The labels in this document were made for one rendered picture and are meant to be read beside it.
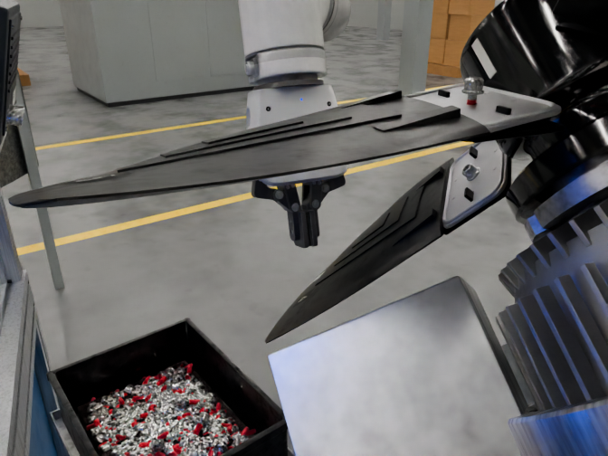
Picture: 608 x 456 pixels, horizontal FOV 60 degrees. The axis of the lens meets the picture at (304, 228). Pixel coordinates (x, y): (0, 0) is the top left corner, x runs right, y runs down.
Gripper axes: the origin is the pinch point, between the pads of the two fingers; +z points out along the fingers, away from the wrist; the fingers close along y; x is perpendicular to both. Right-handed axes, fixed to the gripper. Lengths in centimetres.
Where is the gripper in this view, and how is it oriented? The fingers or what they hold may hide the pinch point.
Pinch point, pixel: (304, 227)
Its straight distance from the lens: 58.1
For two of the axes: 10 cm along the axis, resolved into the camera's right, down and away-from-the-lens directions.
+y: 9.2, -1.6, 3.5
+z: 1.1, 9.8, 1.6
